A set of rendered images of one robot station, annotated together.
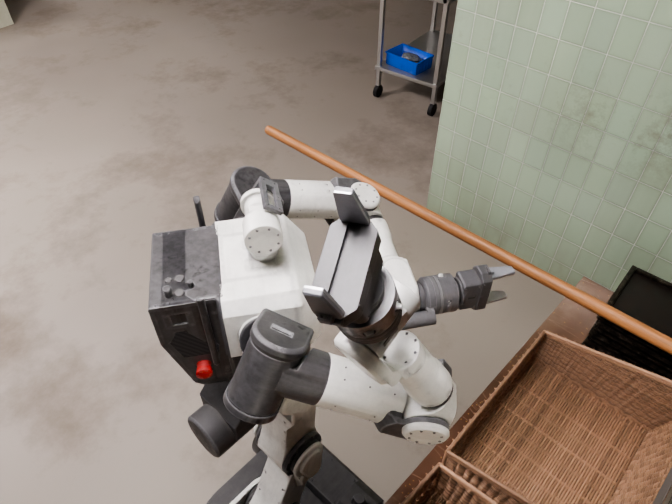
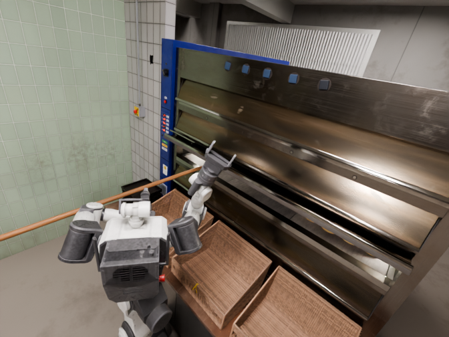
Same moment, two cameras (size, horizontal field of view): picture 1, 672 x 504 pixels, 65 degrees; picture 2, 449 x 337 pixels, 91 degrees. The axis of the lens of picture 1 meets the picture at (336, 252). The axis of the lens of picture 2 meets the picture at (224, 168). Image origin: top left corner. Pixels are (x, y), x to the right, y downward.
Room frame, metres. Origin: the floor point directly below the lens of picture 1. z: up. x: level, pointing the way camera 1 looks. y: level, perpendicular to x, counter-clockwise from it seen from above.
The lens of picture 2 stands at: (0.45, 0.90, 2.10)
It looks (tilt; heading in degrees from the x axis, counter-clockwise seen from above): 27 degrees down; 264
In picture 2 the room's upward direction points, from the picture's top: 9 degrees clockwise
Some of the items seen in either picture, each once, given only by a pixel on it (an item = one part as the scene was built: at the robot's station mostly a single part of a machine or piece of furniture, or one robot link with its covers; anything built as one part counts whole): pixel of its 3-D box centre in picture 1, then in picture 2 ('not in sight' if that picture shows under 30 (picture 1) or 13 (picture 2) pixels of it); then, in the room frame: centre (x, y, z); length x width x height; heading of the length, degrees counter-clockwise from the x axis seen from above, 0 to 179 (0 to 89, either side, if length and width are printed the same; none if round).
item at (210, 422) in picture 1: (249, 391); (145, 297); (0.66, 0.20, 1.00); 0.28 x 0.13 x 0.18; 137
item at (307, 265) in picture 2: not in sight; (246, 218); (0.08, -0.44, 1.02); 1.79 x 0.11 x 0.19; 136
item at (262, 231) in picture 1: (261, 226); (137, 211); (0.71, 0.13, 1.46); 0.10 x 0.07 x 0.09; 12
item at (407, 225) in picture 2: not in sight; (261, 157); (0.08, -0.44, 1.54); 1.79 x 0.11 x 0.19; 136
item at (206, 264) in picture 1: (240, 303); (135, 257); (0.70, 0.19, 1.26); 0.34 x 0.30 x 0.36; 12
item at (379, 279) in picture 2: not in sight; (252, 202); (0.06, -0.46, 1.16); 1.80 x 0.06 x 0.04; 136
